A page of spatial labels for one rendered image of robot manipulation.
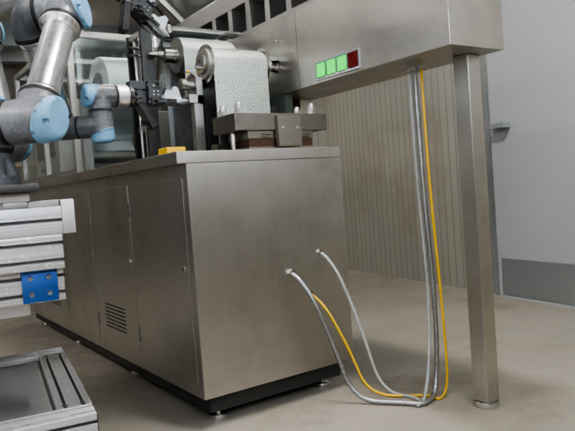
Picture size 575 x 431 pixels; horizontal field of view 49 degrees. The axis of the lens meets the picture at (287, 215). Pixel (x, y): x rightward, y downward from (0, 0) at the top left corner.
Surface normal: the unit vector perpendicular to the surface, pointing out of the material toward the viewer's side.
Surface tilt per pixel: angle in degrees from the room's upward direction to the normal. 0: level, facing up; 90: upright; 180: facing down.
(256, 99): 90
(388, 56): 90
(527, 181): 90
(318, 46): 90
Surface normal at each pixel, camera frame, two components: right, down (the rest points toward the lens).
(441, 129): -0.90, 0.08
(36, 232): 0.43, 0.00
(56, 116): 0.99, 0.04
